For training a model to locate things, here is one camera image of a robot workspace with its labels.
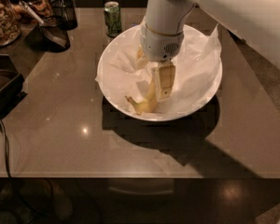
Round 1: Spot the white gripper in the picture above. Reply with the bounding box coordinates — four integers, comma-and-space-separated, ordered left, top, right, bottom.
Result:
136, 22, 184, 101

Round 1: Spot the yellow banana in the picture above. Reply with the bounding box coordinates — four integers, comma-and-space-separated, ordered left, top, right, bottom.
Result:
126, 79, 158, 115

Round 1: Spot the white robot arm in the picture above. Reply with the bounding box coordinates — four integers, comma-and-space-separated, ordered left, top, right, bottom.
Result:
140, 0, 280, 70

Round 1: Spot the white paper liner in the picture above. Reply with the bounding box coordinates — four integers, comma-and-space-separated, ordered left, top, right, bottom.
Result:
94, 19, 223, 120

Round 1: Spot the green soda can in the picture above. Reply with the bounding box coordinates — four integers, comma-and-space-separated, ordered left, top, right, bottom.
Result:
104, 1, 122, 37

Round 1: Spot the black mesh cup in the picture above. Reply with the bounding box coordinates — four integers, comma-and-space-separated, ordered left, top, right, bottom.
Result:
52, 0, 77, 30

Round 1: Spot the glass jar of snacks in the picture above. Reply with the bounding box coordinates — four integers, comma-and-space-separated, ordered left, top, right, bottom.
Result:
11, 0, 53, 23

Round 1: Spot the glass jar of nuts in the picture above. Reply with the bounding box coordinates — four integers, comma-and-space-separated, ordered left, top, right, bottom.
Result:
0, 0, 21, 48

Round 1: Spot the black cable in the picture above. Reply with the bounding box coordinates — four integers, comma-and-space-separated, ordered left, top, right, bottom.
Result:
0, 105, 13, 179

